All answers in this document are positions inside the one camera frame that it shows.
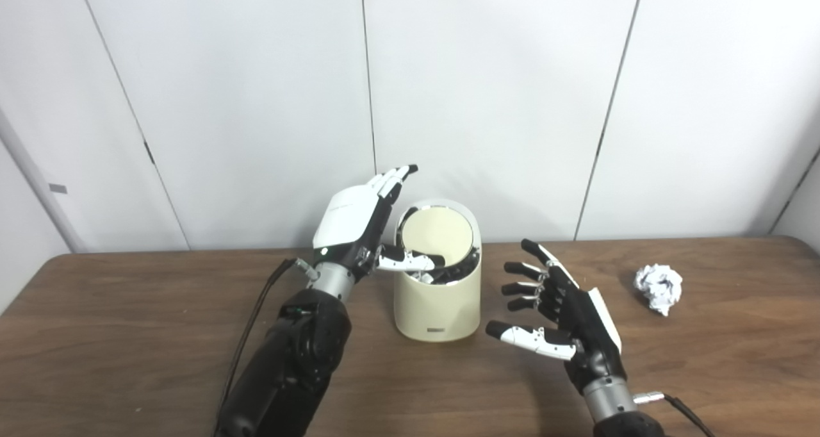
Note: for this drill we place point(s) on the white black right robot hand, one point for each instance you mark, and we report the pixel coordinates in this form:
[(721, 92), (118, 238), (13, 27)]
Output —
[(586, 328)]

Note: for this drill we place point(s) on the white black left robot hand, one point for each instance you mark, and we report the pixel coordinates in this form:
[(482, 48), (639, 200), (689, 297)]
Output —
[(349, 216)]

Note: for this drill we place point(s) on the white paper ball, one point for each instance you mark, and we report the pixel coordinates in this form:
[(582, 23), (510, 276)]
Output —
[(658, 286)]

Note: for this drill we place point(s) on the cream round bin lid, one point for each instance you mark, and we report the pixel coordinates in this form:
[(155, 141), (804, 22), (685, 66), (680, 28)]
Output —
[(439, 235)]

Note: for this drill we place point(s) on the cream-colored round bin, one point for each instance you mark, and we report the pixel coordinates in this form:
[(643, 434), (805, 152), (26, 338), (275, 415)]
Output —
[(435, 309)]

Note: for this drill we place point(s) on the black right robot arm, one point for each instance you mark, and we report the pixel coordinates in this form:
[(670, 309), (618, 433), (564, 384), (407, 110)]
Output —
[(612, 406)]

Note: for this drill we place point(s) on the black bin liner bag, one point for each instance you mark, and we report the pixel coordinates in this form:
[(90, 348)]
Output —
[(458, 273)]

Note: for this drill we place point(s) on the black wall panel hinge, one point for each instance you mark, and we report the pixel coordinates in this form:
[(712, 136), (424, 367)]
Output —
[(149, 153)]

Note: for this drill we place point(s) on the small gray wall tag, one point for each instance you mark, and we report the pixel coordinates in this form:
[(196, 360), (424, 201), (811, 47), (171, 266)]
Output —
[(58, 189)]

